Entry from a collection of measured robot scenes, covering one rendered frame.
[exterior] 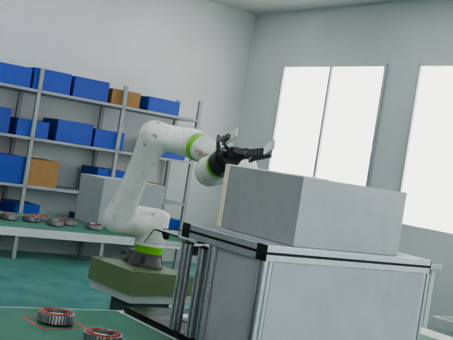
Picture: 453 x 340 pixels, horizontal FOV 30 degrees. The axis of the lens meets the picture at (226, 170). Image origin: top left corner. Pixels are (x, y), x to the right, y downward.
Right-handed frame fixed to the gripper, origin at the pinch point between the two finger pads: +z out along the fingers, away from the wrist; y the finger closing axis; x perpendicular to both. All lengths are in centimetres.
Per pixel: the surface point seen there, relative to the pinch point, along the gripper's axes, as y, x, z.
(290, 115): 316, -333, -593
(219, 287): -6, 50, 0
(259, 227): 1.6, 31.0, 7.0
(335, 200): 17.2, 23.2, 23.8
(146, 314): -12, 52, -47
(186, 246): -12.2, 34.8, -16.7
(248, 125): 298, -345, -673
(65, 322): -43, 63, -30
